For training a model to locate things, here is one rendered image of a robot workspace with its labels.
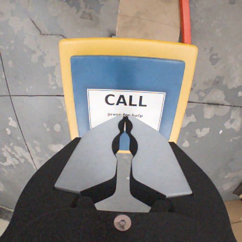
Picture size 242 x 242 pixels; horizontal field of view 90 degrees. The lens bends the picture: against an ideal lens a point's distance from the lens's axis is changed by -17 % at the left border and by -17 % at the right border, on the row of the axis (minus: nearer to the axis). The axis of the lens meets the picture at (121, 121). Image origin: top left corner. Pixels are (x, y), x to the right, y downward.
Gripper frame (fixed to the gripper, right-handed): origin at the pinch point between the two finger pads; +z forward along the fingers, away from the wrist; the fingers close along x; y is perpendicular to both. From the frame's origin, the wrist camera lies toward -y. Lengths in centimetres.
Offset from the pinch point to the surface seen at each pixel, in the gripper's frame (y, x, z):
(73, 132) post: 3.4, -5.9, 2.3
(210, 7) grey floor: -38, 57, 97
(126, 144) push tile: 3.9, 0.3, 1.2
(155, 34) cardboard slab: -13, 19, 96
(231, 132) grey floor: 64, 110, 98
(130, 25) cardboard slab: -18, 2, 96
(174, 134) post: 3.1, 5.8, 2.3
